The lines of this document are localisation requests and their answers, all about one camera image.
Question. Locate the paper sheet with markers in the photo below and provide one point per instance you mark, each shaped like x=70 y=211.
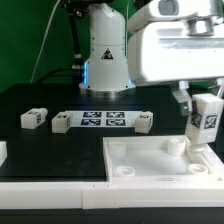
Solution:
x=104 y=119

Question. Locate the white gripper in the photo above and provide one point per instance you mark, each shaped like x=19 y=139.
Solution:
x=163 y=52

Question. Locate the white left fence piece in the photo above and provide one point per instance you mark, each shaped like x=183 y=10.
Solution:
x=3 y=152

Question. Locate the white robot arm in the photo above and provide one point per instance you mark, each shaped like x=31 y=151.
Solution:
x=107 y=69

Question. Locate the white square tabletop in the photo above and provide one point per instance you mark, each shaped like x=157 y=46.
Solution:
x=159 y=158

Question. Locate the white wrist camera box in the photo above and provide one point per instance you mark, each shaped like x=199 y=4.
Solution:
x=149 y=11

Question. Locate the white front fence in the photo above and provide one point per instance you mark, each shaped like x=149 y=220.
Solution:
x=94 y=195

